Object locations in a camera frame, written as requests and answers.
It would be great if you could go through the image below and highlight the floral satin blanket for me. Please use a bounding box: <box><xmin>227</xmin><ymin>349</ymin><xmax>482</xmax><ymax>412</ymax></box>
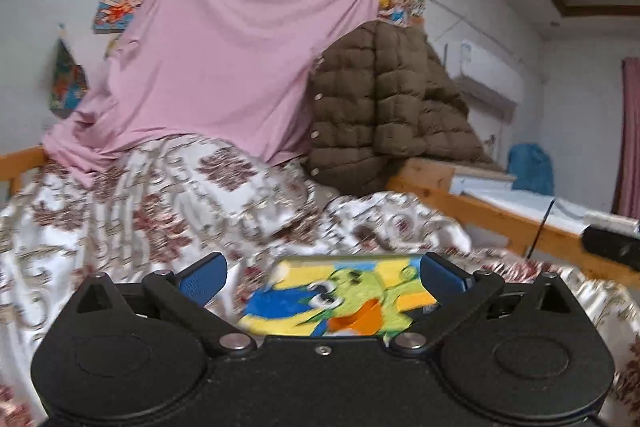
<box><xmin>0</xmin><ymin>134</ymin><xmax>640</xmax><ymax>427</ymax></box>

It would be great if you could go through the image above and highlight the wooden bed frame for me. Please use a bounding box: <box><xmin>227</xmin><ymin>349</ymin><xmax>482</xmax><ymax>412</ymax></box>
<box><xmin>0</xmin><ymin>146</ymin><xmax>640</xmax><ymax>280</ymax></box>

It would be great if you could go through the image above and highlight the blue bag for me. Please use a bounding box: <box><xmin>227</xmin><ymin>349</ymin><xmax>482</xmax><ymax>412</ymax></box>
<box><xmin>507</xmin><ymin>143</ymin><xmax>556</xmax><ymax>196</ymax></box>

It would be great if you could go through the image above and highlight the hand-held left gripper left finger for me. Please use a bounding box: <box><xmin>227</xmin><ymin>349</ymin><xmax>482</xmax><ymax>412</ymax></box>
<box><xmin>62</xmin><ymin>251</ymin><xmax>258</xmax><ymax>358</ymax></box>

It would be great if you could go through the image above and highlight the colourful cartoon storage box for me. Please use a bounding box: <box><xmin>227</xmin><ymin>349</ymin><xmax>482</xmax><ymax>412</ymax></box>
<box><xmin>237</xmin><ymin>257</ymin><xmax>441</xmax><ymax>339</ymax></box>

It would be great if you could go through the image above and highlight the white air conditioner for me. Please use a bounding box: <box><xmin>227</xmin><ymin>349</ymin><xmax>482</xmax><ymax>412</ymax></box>
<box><xmin>444</xmin><ymin>39</ymin><xmax>527</xmax><ymax>120</ymax></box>

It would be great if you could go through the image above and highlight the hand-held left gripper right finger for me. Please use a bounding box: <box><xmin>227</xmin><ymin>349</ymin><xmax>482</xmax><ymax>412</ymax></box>
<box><xmin>385</xmin><ymin>251</ymin><xmax>588</xmax><ymax>358</ymax></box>

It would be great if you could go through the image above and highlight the white board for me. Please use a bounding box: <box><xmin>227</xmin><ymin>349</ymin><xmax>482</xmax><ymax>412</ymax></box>
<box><xmin>451</xmin><ymin>172</ymin><xmax>517</xmax><ymax>198</ymax></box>

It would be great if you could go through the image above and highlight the maroon curtain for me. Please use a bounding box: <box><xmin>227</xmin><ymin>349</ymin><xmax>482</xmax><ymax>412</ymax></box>
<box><xmin>612</xmin><ymin>57</ymin><xmax>640</xmax><ymax>219</ymax></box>

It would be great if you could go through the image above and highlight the brown puffer jacket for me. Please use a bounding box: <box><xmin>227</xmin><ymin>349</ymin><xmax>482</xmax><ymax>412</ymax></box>
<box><xmin>302</xmin><ymin>21</ymin><xmax>506</xmax><ymax>198</ymax></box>

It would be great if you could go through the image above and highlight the pink bed sheet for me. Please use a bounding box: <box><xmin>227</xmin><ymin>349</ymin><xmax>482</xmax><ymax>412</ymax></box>
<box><xmin>42</xmin><ymin>0</ymin><xmax>383</xmax><ymax>188</ymax></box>

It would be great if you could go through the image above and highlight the black cable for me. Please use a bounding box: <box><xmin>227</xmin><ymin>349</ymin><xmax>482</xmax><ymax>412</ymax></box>
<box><xmin>529</xmin><ymin>201</ymin><xmax>555</xmax><ymax>259</ymax></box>

